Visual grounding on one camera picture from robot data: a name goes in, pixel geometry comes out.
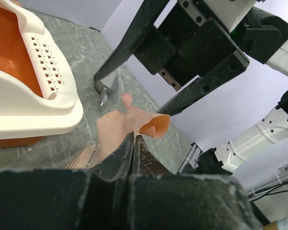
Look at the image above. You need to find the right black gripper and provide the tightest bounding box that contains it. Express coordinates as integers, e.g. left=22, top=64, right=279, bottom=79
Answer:
left=94, top=0, right=250, bottom=116

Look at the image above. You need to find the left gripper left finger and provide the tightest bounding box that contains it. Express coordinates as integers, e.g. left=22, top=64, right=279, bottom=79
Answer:
left=93, top=133, right=134, bottom=181

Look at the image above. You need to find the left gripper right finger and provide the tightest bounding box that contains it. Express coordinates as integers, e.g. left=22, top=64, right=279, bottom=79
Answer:
left=132, top=135, right=174, bottom=177

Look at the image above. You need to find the peach cat litter bag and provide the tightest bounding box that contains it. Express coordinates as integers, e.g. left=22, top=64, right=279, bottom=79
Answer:
left=65, top=93, right=170, bottom=169

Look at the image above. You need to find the silver metal scoop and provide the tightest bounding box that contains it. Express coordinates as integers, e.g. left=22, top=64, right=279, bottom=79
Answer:
left=94, top=72, right=119, bottom=107

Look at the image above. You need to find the white orange litter box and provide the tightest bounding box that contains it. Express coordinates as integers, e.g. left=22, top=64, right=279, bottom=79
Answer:
left=0, top=0, right=83, bottom=148

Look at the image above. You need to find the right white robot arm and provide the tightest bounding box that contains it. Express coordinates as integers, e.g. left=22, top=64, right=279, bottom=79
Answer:
left=101, top=0, right=288, bottom=177

